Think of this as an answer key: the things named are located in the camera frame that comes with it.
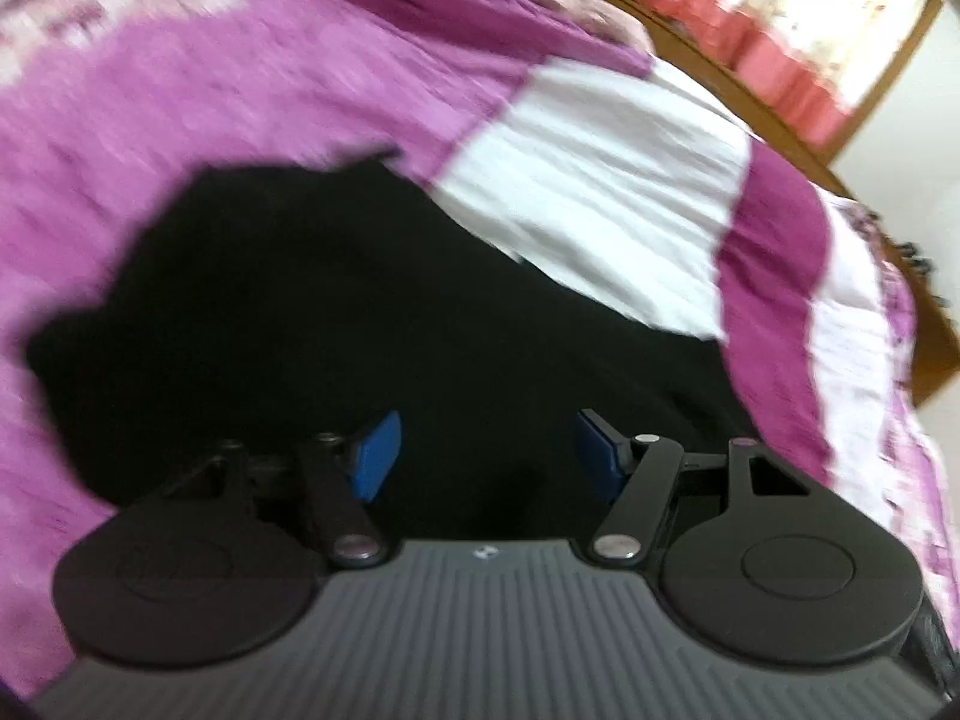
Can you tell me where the black garment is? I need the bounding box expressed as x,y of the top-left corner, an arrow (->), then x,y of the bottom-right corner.
25,160 -> 755,539

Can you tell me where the purple white striped bedspread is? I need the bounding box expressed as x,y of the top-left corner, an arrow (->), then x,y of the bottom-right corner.
2,0 -> 958,695

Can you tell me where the pink red curtain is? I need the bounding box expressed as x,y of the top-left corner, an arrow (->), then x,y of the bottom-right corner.
640,0 -> 928,149

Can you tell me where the wooden side shelf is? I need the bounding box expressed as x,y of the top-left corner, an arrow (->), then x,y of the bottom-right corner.
605,0 -> 958,406

